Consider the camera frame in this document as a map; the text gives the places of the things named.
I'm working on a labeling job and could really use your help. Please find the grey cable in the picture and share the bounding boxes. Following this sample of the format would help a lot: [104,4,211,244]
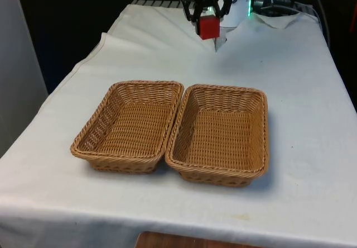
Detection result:
[308,0,332,50]

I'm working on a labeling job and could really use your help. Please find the red cube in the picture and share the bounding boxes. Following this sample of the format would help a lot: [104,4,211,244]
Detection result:
[198,15,221,40]

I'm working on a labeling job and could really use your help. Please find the brown wicker basket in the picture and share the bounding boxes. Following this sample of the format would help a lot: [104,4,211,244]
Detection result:
[165,83,270,188]
[70,80,185,175]

